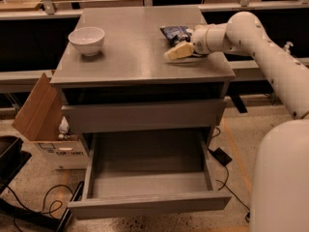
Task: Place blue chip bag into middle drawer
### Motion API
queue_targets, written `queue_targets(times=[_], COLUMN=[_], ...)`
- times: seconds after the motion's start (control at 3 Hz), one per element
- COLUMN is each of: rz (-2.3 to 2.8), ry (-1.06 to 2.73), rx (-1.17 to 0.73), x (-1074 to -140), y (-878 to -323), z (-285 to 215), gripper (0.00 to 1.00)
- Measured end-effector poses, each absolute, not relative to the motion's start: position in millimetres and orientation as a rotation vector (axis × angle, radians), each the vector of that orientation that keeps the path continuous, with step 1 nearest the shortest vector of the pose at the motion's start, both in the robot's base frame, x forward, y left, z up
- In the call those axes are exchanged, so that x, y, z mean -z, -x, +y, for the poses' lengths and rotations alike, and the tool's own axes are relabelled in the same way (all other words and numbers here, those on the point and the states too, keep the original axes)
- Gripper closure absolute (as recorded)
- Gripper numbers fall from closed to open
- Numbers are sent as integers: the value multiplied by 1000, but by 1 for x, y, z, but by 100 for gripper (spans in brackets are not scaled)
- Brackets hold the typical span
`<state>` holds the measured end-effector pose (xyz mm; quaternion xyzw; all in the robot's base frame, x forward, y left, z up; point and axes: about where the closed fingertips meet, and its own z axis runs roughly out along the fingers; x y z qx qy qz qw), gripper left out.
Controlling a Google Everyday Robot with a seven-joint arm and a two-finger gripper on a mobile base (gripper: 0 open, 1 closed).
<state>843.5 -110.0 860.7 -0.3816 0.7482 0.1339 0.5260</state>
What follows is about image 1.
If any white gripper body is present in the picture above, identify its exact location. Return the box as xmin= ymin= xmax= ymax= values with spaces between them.
xmin=191 ymin=23 xmax=233 ymax=55

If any blue chip bag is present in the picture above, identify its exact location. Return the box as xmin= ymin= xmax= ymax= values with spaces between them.
xmin=160 ymin=26 xmax=201 ymax=57

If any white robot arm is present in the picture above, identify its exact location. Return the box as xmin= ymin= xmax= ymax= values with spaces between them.
xmin=164 ymin=12 xmax=309 ymax=232

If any closed grey top drawer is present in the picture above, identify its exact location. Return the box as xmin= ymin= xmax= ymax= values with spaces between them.
xmin=62 ymin=99 xmax=226 ymax=132

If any grey drawer cabinet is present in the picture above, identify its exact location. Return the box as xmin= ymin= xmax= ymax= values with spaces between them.
xmin=50 ymin=5 xmax=237 ymax=220

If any open grey middle drawer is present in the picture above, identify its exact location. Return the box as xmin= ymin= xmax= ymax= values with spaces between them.
xmin=69 ymin=129 xmax=231 ymax=219

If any right clear sanitizer bottle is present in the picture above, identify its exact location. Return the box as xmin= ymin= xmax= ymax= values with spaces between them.
xmin=283 ymin=42 xmax=294 ymax=54

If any white ceramic bowl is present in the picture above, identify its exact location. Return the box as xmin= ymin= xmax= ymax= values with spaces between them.
xmin=69 ymin=27 xmax=105 ymax=56

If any black power adapter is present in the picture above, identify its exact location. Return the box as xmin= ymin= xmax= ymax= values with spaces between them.
xmin=210 ymin=148 xmax=232 ymax=166

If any open cardboard box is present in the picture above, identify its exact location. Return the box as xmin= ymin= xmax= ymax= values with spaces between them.
xmin=13 ymin=73 xmax=88 ymax=169

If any black chair base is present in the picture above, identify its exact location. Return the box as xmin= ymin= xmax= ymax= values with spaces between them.
xmin=0 ymin=135 xmax=85 ymax=232

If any grey metal rail frame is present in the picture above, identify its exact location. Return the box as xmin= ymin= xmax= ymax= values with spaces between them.
xmin=0 ymin=0 xmax=309 ymax=93

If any black floor cable right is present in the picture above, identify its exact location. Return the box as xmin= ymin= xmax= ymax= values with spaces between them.
xmin=211 ymin=127 xmax=254 ymax=223

